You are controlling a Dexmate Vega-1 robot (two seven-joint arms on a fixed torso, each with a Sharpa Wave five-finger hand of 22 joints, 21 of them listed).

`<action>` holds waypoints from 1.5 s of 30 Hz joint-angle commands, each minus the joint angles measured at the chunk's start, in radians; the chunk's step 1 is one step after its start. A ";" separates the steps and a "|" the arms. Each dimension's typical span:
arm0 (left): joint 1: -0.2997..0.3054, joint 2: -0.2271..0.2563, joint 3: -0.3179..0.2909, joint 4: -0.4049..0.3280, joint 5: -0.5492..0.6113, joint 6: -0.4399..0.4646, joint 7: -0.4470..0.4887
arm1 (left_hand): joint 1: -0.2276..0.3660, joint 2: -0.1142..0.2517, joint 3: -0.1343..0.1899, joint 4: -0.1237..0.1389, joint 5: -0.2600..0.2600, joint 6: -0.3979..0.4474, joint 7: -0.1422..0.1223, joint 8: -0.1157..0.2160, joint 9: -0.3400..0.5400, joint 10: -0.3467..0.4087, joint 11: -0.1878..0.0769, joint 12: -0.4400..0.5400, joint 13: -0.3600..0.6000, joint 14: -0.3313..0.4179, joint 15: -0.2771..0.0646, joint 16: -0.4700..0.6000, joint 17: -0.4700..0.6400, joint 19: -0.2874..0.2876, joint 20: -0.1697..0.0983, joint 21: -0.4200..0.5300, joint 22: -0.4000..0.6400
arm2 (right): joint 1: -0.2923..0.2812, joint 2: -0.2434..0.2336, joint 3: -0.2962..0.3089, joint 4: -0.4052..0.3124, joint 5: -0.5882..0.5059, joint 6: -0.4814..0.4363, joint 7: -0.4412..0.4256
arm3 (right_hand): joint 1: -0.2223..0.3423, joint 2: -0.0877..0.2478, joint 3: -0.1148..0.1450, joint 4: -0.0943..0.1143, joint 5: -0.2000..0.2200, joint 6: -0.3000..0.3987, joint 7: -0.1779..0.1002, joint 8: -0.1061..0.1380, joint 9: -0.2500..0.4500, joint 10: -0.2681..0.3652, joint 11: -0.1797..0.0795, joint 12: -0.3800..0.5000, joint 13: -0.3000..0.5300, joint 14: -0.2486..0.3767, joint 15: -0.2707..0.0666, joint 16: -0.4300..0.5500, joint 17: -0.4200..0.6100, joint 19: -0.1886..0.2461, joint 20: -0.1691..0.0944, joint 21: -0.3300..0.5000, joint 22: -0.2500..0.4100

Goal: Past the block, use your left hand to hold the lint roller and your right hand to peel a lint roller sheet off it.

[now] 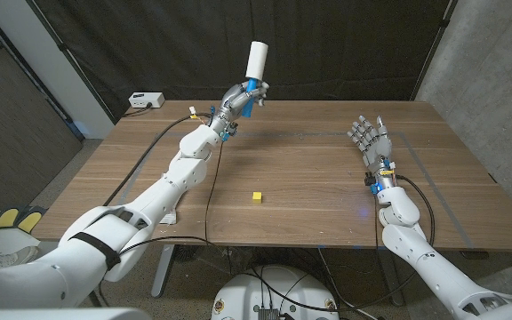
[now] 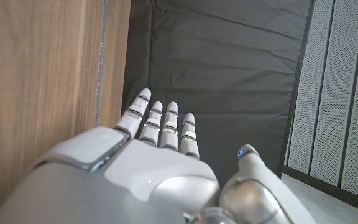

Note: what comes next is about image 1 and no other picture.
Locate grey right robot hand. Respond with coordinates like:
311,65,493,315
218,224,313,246
347,114,397,190

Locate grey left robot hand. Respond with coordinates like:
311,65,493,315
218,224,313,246
209,81,270,134

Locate blue handled white lint roller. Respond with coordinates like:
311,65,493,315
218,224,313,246
240,40,269,119

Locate white power outlet box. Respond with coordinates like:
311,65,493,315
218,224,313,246
128,92,166,109

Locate black backdrop stand pole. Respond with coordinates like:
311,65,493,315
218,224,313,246
27,0,117,124
411,0,458,101

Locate black backdrop curtain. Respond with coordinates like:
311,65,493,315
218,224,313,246
27,0,460,122

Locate grey table leg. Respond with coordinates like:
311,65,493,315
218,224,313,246
151,244,176,298
375,248,406,307

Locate white robot torso base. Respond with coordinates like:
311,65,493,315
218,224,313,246
210,265,340,320

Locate yellow black slipper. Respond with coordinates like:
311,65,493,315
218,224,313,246
17,205,48,235
0,206,20,229

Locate sneakers on floor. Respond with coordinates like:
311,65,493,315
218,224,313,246
0,212,44,268

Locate white robot chest edge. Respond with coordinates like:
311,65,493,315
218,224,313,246
0,307,153,320

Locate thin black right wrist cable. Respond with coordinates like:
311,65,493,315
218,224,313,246
372,194,380,250

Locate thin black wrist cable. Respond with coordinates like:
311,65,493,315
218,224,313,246
372,194,380,250
203,140,226,245

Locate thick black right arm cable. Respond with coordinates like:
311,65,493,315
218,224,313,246
255,174,436,312

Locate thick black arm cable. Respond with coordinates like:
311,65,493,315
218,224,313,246
255,174,436,312
98,113,239,276

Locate thin black left wrist cable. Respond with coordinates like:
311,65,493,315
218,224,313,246
203,140,226,245

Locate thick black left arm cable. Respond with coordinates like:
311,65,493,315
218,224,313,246
98,113,239,276

